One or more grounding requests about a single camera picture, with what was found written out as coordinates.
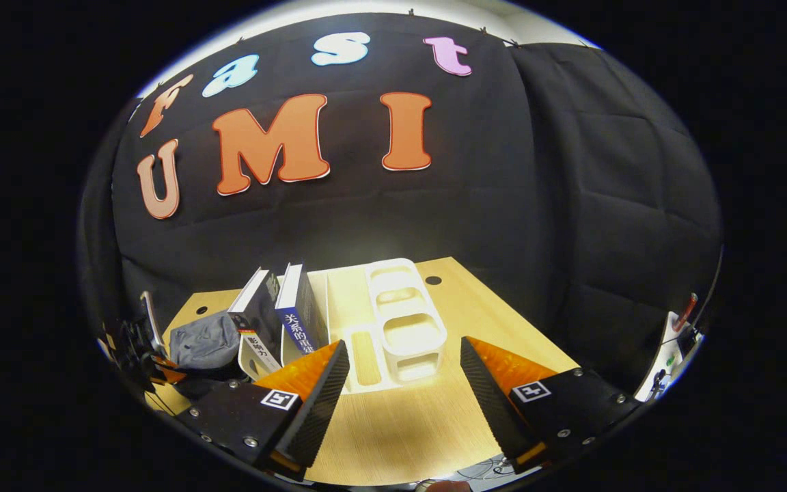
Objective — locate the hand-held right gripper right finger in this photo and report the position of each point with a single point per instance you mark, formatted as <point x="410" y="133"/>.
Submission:
<point x="492" y="403"/>

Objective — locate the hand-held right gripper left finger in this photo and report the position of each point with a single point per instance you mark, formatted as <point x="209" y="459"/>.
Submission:
<point x="318" y="410"/>

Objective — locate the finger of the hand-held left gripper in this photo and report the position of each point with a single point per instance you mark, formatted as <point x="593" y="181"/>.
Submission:
<point x="169" y="376"/>

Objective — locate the grey schoolbag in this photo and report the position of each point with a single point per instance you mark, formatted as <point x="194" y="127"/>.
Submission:
<point x="202" y="342"/>

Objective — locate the blue spine book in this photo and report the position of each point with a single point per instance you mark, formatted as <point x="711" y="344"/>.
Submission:
<point x="301" y="321"/>

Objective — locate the portrait cover book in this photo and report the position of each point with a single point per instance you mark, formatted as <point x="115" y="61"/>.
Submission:
<point x="260" y="321"/>

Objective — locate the white bookshelf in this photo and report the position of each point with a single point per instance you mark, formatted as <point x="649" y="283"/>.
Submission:
<point x="349" y="301"/>

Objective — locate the white side desk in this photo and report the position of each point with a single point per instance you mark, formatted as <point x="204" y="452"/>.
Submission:
<point x="663" y="362"/>

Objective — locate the black backdrop cloth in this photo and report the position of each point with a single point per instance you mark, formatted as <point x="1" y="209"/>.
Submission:
<point x="434" y="219"/>

